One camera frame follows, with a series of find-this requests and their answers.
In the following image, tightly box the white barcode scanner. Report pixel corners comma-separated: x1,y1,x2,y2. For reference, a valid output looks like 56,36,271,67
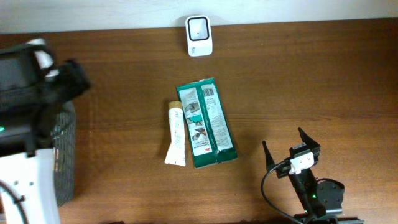
185,15,213,57

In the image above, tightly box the white tube with tan cap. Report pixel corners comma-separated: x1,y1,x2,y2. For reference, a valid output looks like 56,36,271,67
165,101,186,166

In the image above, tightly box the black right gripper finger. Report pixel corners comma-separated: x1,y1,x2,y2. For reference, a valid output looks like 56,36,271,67
298,127,320,149
262,141,275,170

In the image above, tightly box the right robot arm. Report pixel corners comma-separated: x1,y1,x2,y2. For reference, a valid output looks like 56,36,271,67
261,128,365,224

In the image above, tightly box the green 3M wipes package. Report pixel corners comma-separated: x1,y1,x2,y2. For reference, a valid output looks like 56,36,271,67
177,78,238,169

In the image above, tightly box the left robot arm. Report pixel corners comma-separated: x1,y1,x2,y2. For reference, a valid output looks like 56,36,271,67
1,39,91,223

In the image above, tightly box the grey plastic mesh basket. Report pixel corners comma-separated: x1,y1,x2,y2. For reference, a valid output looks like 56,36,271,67
52,101,76,207

